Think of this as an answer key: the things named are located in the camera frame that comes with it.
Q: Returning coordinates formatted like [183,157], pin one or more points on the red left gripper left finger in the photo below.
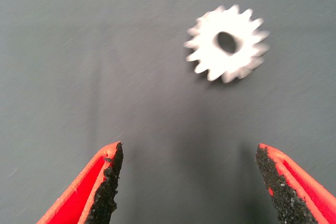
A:
[86,197]

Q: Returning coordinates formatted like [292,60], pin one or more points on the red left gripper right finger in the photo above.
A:
[296,197]

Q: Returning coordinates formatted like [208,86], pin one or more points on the small steel gear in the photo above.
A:
[210,58]

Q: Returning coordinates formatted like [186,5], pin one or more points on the dark grey table cloth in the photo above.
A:
[78,51]

